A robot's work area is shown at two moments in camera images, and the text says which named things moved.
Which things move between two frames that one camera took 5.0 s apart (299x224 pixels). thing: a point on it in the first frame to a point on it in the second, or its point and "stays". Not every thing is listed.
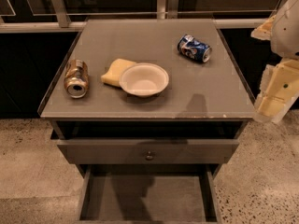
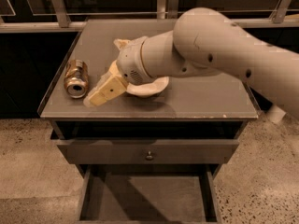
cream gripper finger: x=278 y=89 to x=111 y=84
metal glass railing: x=65 y=8 stays
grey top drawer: x=143 y=143 stays
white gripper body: x=286 y=32 to x=130 y=61
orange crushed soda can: x=76 y=77 stays
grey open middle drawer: x=149 y=194 stays
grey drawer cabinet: x=155 y=160 stays
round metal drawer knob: x=149 y=157 stays
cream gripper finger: x=264 y=31 to x=121 y=44
